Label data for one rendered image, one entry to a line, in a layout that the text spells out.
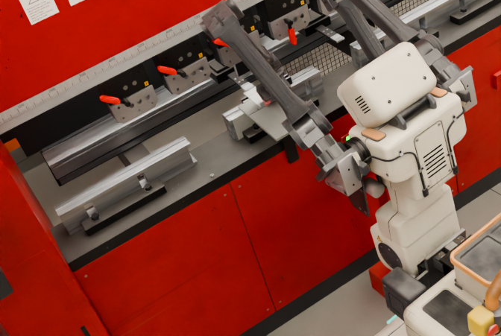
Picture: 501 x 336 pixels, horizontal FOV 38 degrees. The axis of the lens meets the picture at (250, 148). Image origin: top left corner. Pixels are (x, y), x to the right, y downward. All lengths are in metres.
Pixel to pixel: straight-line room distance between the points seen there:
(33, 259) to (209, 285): 0.76
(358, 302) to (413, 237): 0.98
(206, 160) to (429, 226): 0.82
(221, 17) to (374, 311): 1.60
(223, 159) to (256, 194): 0.18
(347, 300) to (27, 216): 1.49
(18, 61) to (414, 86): 1.10
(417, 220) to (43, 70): 1.16
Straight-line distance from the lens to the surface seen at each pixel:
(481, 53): 2.99
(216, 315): 2.84
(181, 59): 2.32
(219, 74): 2.69
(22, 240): 2.18
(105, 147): 2.68
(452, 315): 2.00
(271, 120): 2.41
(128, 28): 2.21
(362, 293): 3.11
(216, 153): 2.55
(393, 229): 2.12
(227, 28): 1.85
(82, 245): 2.44
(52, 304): 2.35
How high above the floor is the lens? 2.42
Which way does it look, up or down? 38 degrees down
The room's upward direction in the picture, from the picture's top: 18 degrees counter-clockwise
